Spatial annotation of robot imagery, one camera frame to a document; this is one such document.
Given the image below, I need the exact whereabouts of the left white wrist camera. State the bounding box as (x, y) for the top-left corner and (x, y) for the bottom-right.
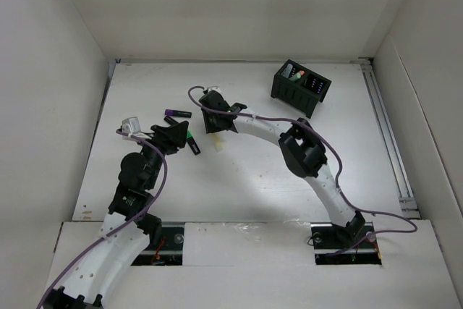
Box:
(119, 117), (150, 140)

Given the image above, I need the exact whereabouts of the blue pastel highlighter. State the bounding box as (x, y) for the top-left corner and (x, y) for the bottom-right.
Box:
(281, 64), (294, 79)

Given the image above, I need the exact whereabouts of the yellow-capped black marker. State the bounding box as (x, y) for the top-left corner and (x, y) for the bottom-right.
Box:
(163, 116), (178, 125)

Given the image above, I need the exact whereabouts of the black purple-capped marker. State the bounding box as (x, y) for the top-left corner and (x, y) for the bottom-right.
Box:
(164, 109), (192, 118)

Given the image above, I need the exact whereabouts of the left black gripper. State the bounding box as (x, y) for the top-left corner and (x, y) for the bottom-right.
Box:
(135, 121), (187, 189)

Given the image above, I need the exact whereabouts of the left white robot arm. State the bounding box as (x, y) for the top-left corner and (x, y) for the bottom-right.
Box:
(38, 117), (189, 308)

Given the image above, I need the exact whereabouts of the yellow pastel highlighter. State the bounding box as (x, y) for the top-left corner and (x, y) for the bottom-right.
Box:
(211, 133), (224, 152)

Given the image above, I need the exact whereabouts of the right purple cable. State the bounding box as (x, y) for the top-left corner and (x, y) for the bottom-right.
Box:
(187, 85), (419, 256)

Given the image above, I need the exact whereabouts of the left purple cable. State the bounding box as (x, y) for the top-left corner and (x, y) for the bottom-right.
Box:
(35, 128), (168, 309)

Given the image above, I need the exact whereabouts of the black green-capped highlighter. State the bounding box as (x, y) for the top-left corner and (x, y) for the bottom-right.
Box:
(187, 131), (201, 156)

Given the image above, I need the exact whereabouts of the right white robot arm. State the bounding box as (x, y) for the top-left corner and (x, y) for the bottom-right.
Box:
(199, 88), (365, 248)

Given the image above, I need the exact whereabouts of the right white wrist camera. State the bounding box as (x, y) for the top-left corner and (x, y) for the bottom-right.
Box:
(205, 86), (222, 94)

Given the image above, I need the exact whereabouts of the green pastel highlighter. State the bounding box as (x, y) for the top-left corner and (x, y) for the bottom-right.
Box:
(289, 73), (303, 82)

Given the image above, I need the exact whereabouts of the black two-compartment organizer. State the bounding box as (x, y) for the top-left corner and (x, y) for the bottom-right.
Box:
(270, 59), (331, 118)

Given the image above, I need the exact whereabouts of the purple cable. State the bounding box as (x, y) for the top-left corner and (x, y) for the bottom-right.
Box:
(35, 128), (168, 309)
(187, 85), (419, 256)

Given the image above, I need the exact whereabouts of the aluminium side rail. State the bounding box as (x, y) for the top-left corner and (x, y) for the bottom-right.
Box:
(358, 59), (421, 220)

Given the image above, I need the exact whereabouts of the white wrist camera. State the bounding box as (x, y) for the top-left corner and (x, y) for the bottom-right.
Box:
(119, 117), (150, 140)
(205, 86), (222, 94)

